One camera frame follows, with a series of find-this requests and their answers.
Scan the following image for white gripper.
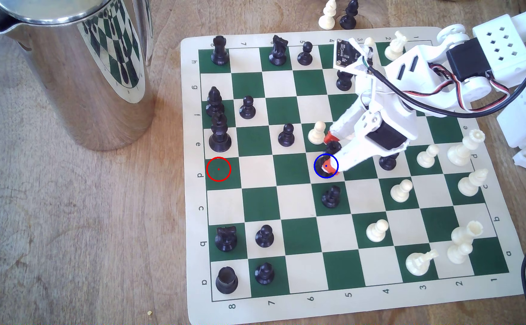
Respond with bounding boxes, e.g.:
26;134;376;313
324;89;419;175

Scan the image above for black queen chess piece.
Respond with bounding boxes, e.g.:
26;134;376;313
315;141;342;178

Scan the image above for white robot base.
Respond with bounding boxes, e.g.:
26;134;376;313
497;72;526;181

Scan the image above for black pawn chess piece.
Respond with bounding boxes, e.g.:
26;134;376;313
297;41;314;67
379;153;400;171
336;70;354;92
321;185;341;209
278;123;296;148
254;262;275;285
239;95;257;120
255;224;275;248

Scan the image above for white knight chess piece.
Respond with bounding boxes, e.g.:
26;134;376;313
384;31;409;61
405;249;440;277

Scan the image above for white queen chess piece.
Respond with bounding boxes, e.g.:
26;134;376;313
447;129;486;167

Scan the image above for green white chess mat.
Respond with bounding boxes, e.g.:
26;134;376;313
180;26;526;325

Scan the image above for black knight chess piece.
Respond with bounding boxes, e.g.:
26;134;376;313
214;226;238;252
269;35;289;67

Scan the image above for white bishop chess piece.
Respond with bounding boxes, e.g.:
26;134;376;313
457;168;489;197

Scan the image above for black king chess piece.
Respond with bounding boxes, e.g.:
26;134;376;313
209;113;233;153

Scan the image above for black bishop chess piece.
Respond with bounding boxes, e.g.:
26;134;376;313
205;86;226;117

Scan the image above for black rook chess piece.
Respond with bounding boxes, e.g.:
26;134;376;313
211;35;230;66
215;266;239;295

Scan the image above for black pawn off board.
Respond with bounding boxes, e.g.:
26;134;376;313
340;0;359;30

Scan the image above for white rook lower right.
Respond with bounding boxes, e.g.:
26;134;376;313
447;220;484;265

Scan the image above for shiny steel pitcher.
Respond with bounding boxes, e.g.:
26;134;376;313
0;0;157;152

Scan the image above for small black camera board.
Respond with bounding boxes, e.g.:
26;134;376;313
334;38;374;73

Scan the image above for red white black arm wires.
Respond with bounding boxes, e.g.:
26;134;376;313
430;63;512;111

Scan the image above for black camera cable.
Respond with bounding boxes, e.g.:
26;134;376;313
367;34;526;325

